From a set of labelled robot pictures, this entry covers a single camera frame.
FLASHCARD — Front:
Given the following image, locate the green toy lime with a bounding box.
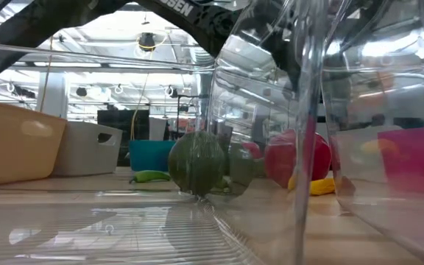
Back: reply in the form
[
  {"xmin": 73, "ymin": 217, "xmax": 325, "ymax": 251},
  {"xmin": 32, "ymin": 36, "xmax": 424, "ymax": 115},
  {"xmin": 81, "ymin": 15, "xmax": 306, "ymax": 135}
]
[{"xmin": 167, "ymin": 131, "xmax": 226, "ymax": 197}]

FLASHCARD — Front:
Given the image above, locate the black round ceiling device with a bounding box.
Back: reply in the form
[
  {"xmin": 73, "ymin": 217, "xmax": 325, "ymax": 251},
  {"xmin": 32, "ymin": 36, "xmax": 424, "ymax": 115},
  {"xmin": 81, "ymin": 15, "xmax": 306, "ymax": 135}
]
[{"xmin": 137, "ymin": 32, "xmax": 157, "ymax": 52}]

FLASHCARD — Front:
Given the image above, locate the pink plastic bin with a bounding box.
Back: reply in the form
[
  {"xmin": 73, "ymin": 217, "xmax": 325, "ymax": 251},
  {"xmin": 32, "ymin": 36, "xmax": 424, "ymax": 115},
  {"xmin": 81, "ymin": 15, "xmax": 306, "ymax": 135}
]
[{"xmin": 377, "ymin": 127, "xmax": 424, "ymax": 195}]

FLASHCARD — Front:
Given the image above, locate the small green chili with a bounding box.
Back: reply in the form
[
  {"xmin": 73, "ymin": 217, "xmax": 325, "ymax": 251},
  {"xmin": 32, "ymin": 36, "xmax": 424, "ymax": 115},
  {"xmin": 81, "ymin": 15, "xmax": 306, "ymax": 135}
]
[{"xmin": 129, "ymin": 169, "xmax": 172, "ymax": 184}]

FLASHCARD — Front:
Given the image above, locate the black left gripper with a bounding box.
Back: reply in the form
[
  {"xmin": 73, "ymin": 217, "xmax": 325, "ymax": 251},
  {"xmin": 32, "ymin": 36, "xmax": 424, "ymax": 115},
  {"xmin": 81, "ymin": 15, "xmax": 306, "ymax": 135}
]
[{"xmin": 324, "ymin": 66, "xmax": 362, "ymax": 122}]

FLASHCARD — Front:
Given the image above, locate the tan plastic basket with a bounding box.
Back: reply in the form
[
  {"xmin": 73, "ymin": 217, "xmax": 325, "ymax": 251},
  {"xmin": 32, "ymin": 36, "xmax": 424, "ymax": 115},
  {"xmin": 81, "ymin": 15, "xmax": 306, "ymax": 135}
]
[{"xmin": 0, "ymin": 99, "xmax": 68, "ymax": 187}]

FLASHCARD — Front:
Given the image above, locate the small yellow chili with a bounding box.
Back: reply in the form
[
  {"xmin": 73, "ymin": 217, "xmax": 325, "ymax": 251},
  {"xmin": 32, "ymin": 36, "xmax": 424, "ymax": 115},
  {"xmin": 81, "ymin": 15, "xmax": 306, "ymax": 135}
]
[{"xmin": 288, "ymin": 175, "xmax": 336, "ymax": 197}]

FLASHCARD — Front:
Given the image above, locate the dark blue plastic bin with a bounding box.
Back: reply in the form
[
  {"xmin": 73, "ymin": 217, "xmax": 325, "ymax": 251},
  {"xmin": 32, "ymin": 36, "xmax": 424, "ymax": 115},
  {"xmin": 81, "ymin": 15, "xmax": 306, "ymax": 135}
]
[{"xmin": 129, "ymin": 139, "xmax": 178, "ymax": 172}]

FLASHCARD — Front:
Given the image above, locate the clear plastic bin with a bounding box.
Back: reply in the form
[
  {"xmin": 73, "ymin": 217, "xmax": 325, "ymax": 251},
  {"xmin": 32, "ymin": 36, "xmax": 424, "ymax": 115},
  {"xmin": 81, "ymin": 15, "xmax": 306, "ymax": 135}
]
[
  {"xmin": 0, "ymin": 0, "xmax": 331, "ymax": 265},
  {"xmin": 322, "ymin": 0, "xmax": 424, "ymax": 265}
]

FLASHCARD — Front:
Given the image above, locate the grey plastic basket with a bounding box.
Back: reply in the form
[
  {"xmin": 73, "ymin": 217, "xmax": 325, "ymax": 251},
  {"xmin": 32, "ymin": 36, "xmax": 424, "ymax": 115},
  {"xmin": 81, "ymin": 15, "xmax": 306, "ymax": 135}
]
[{"xmin": 52, "ymin": 121, "xmax": 124, "ymax": 177}]

